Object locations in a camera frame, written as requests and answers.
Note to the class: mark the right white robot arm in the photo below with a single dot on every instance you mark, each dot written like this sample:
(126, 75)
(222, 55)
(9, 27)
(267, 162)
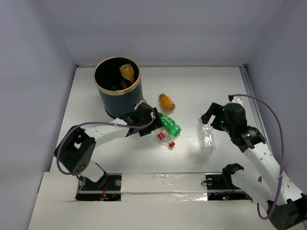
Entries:
(285, 204)

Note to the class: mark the small orange juice bottle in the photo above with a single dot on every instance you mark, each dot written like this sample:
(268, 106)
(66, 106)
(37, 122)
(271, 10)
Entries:
(166, 103)

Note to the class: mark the aluminium rail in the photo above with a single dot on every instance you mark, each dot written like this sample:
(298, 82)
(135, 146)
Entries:
(249, 90)

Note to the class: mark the clear crushed bottle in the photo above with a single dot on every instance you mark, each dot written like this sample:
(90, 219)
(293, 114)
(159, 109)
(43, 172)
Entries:
(206, 138)

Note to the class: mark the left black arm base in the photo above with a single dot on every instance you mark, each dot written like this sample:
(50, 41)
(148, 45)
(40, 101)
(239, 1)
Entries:
(106, 189)

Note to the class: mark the green plastic soda bottle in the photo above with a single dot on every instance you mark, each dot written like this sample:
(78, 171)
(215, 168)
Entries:
(170, 125)

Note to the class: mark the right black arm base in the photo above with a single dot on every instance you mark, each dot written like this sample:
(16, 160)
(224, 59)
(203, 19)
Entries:
(220, 187)

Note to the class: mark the small orange bottle white cap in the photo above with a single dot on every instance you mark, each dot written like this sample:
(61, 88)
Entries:
(125, 84)

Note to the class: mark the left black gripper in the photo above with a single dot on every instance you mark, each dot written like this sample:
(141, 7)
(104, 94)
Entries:
(150, 125)

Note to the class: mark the black bin with gold rim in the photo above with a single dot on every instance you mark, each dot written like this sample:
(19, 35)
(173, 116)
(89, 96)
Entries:
(107, 77)

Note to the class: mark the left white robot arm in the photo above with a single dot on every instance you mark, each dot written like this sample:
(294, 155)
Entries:
(73, 154)

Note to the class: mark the clear bottle red label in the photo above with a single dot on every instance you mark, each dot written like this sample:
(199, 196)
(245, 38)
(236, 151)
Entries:
(164, 137)

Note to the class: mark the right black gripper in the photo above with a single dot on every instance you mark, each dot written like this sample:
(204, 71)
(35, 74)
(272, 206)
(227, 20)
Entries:
(216, 109)

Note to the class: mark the tall orange bottle blue label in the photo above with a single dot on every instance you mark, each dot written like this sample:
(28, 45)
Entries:
(127, 72)

